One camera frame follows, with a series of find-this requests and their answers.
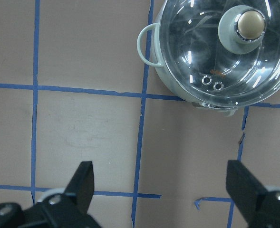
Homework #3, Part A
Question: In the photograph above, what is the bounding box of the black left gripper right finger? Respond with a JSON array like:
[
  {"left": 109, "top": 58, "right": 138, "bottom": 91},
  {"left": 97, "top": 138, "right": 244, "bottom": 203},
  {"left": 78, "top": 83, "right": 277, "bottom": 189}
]
[{"left": 226, "top": 160, "right": 268, "bottom": 226}]

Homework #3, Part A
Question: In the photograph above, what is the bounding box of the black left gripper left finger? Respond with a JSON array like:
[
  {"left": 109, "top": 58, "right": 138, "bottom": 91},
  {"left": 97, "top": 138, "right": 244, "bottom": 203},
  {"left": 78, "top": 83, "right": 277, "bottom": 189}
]
[{"left": 64, "top": 161, "right": 94, "bottom": 214}]

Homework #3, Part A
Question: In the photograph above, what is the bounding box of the glass pot lid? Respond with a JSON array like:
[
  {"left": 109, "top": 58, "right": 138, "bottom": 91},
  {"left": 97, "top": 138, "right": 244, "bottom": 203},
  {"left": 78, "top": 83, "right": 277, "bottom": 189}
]
[{"left": 158, "top": 0, "right": 280, "bottom": 107}]

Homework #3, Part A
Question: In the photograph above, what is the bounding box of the pale green electric pot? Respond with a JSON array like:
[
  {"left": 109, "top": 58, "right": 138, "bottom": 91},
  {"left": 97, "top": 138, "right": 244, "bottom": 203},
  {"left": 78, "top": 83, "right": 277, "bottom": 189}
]
[{"left": 136, "top": 0, "right": 280, "bottom": 117}]

